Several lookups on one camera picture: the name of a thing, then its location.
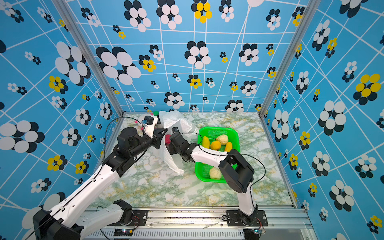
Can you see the left aluminium corner post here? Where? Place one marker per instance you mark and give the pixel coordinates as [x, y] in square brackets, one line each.
[81, 42]

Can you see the yellow banana toy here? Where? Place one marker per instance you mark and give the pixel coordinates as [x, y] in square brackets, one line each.
[228, 147]

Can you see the aluminium front rail frame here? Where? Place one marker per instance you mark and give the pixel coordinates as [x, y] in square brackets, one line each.
[206, 223]

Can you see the cream round fruit toy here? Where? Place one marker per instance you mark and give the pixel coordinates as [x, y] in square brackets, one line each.
[215, 174]

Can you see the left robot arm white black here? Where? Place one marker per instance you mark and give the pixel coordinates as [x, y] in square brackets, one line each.
[63, 222]

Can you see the aluminium corner post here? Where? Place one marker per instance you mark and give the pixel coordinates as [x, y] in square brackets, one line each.
[81, 42]
[288, 57]

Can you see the right aluminium corner post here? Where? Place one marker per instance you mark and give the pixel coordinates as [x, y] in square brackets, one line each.
[288, 57]

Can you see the orange yellow mango toy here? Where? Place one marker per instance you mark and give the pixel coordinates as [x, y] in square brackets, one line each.
[216, 145]

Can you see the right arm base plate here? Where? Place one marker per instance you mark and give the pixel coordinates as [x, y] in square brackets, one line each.
[236, 218]

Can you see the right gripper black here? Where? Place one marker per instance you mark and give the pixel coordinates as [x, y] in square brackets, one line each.
[171, 148]

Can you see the yellow lemon toy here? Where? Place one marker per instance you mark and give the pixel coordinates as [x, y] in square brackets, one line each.
[206, 142]

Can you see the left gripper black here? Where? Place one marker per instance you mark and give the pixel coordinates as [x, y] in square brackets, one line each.
[157, 136]

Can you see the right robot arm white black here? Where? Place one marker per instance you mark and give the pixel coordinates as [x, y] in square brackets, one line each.
[235, 169]

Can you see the red fruit toy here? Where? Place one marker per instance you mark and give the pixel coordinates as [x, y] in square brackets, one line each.
[167, 139]

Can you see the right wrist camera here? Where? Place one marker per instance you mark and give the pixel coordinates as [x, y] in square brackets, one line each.
[175, 130]

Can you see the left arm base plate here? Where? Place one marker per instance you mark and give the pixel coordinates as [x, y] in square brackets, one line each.
[134, 218]

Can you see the white plastic bag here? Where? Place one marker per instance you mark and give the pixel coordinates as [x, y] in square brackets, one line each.
[180, 140]

